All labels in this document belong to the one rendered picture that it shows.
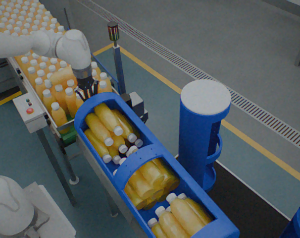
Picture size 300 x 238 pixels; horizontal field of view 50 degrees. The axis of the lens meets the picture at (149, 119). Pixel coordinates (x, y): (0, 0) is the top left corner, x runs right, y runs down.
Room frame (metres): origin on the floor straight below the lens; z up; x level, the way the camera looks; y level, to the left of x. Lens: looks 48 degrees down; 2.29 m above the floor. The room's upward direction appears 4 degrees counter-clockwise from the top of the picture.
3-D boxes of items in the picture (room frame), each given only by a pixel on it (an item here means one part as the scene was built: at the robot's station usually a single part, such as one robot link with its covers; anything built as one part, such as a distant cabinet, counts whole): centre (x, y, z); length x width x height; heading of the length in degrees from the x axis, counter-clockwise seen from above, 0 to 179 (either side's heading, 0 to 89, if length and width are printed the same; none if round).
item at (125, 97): (1.34, 0.14, 0.95); 0.10 x 0.07 x 0.10; 120
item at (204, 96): (1.27, -0.33, 1.03); 0.28 x 0.28 x 0.01
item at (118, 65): (1.71, 0.18, 0.55); 0.04 x 0.04 x 1.10; 30
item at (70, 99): (1.33, 0.43, 0.99); 0.07 x 0.07 x 0.19
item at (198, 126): (1.27, -0.33, 0.59); 0.28 x 0.28 x 0.88
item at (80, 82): (1.14, 0.28, 1.32); 0.08 x 0.07 x 0.09; 120
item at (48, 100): (1.33, 0.56, 0.99); 0.07 x 0.07 x 0.19
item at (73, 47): (1.15, 0.29, 1.50); 0.13 x 0.11 x 0.16; 61
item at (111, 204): (1.10, 0.32, 0.31); 0.06 x 0.06 x 0.63; 30
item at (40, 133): (1.23, 0.65, 0.50); 0.04 x 0.04 x 1.00; 30
